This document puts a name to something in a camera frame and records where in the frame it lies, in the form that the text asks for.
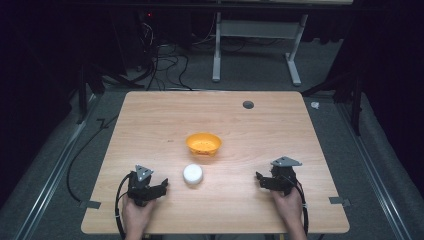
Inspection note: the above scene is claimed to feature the white metal desk frame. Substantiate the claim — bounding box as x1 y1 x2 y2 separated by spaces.
211 11 310 87

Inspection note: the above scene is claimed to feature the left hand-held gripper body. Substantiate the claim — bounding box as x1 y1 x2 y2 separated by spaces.
126 164 160 208

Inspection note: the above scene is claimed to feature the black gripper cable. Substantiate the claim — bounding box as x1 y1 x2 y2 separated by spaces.
114 173 134 240
293 179 310 237

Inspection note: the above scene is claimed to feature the grey tape strip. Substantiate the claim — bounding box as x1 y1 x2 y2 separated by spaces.
79 199 102 210
328 196 352 208

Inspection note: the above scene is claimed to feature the bundle of black cables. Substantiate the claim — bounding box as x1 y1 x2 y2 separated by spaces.
135 19 194 92

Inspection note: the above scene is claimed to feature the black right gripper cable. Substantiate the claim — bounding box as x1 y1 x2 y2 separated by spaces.
293 179 310 237

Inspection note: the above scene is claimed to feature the person's right hand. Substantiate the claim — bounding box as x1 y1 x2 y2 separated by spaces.
270 187 305 232

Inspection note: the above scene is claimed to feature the black metal stand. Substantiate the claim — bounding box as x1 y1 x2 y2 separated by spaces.
300 64 365 137
75 61 146 125

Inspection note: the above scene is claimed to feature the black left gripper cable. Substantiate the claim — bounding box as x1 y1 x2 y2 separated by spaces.
114 173 134 240

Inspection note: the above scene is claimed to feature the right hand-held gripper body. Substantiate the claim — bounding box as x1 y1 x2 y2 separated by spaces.
270 156 303 197

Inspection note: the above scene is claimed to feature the metal floor rail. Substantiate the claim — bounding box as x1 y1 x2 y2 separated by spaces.
12 94 101 240
335 102 415 240

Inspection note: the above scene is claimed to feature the person's left hand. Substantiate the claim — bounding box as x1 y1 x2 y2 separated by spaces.
121 195 158 234

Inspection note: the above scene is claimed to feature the dark computer tower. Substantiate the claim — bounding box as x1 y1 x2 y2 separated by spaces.
111 9 159 76

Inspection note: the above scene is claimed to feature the black floor cable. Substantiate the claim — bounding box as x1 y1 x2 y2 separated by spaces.
65 114 120 203

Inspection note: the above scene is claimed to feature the white round lid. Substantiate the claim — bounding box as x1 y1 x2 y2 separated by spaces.
182 163 204 185

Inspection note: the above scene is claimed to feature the orange plastic bowl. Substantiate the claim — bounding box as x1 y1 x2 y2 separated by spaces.
185 131 223 157

